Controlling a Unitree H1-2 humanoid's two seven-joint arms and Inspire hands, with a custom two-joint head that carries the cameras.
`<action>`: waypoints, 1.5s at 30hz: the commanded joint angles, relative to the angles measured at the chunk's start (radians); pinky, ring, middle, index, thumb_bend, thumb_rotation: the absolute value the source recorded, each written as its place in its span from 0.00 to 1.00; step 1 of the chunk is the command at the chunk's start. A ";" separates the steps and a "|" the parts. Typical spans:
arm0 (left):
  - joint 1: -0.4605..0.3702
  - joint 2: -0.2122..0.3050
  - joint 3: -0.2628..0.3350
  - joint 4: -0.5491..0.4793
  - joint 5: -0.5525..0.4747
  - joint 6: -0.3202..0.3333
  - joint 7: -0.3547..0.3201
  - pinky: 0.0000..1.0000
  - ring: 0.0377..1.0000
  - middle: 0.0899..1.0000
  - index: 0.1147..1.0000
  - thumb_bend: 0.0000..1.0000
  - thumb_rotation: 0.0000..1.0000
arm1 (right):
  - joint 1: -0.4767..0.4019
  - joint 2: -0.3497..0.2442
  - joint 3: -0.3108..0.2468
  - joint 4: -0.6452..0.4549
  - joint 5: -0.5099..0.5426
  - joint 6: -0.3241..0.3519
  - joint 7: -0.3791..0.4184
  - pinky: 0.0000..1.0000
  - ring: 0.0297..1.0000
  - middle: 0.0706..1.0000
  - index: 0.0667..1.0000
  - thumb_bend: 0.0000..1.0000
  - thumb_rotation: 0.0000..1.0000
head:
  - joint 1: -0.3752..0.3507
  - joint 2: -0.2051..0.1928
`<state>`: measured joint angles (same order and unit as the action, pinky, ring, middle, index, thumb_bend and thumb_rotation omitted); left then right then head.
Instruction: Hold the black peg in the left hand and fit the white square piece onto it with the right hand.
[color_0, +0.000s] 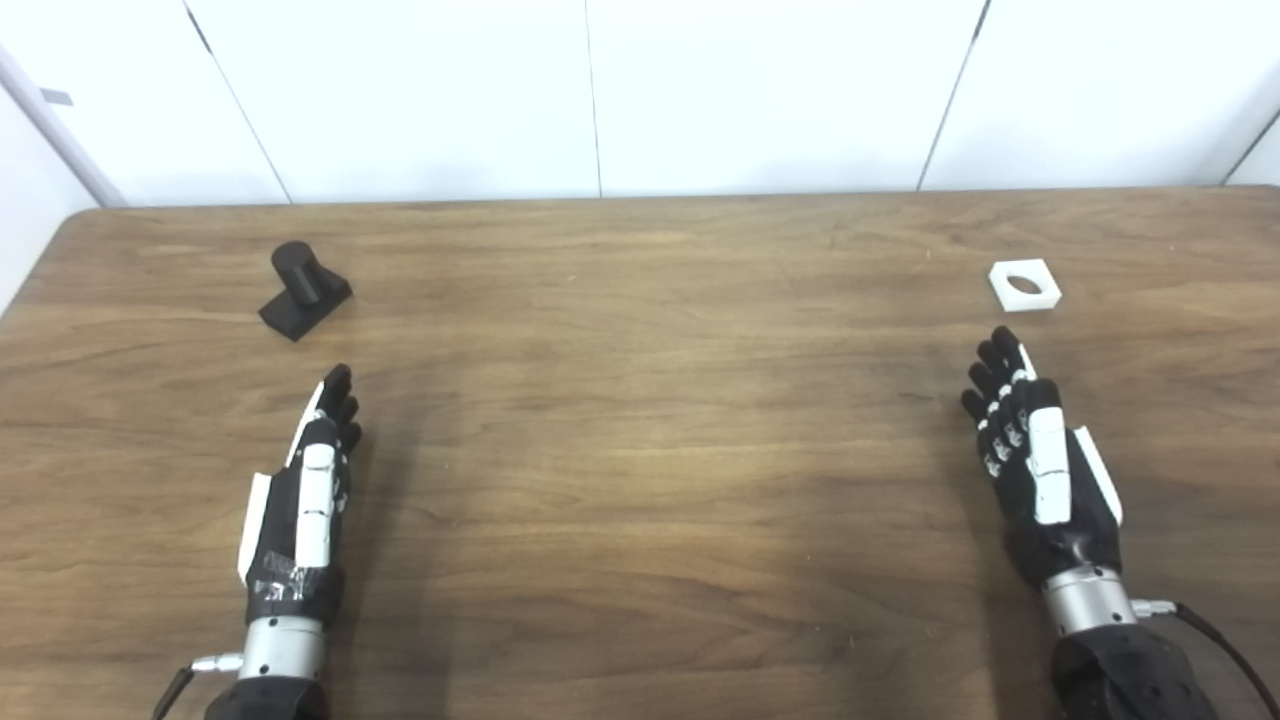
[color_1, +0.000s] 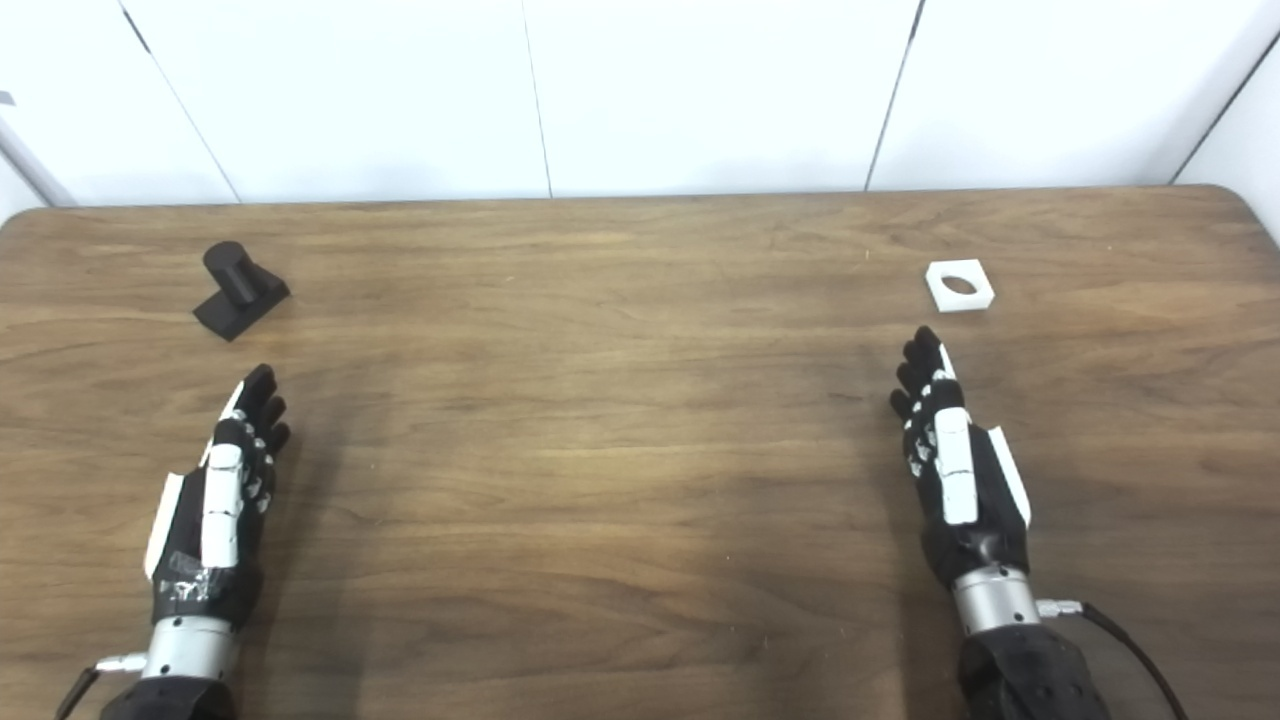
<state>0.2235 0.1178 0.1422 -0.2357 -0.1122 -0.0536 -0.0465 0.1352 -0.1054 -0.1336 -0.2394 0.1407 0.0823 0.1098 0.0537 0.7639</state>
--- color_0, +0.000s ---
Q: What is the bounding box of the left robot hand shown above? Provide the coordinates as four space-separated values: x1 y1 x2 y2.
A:
237 364 363 629

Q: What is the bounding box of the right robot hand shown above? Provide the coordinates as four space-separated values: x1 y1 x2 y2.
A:
961 326 1124 589

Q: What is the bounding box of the white square piece with hole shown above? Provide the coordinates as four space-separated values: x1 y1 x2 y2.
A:
988 259 1063 313

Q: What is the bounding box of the black peg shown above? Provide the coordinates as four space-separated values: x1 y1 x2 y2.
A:
259 241 354 343

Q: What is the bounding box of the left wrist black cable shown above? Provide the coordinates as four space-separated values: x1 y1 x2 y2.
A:
152 653 244 720

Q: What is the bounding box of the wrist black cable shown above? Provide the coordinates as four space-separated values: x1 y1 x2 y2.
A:
1132 598 1280 720
152 653 244 720

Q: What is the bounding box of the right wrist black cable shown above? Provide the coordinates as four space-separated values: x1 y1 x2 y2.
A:
1132 598 1280 720

